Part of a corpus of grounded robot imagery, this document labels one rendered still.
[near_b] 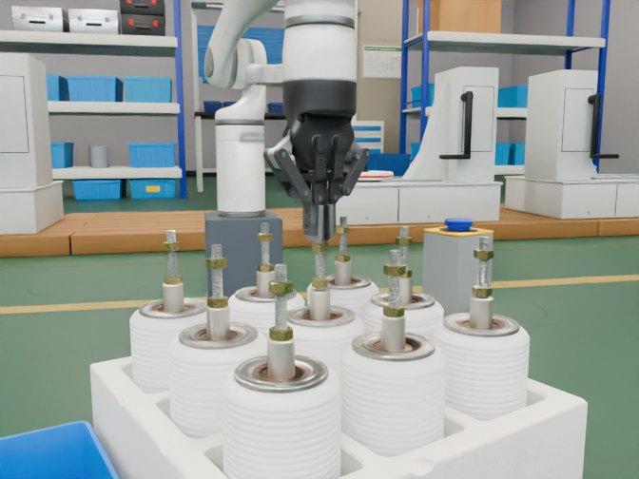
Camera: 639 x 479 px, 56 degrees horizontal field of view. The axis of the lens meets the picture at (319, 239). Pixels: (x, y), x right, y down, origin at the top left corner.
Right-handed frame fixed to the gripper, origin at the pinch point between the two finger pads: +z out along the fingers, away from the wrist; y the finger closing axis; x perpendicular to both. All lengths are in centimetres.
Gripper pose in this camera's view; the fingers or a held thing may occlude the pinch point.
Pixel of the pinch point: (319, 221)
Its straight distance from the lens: 63.1
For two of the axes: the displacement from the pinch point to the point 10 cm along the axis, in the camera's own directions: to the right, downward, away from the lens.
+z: 0.0, 9.9, 1.6
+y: 7.6, -1.0, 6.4
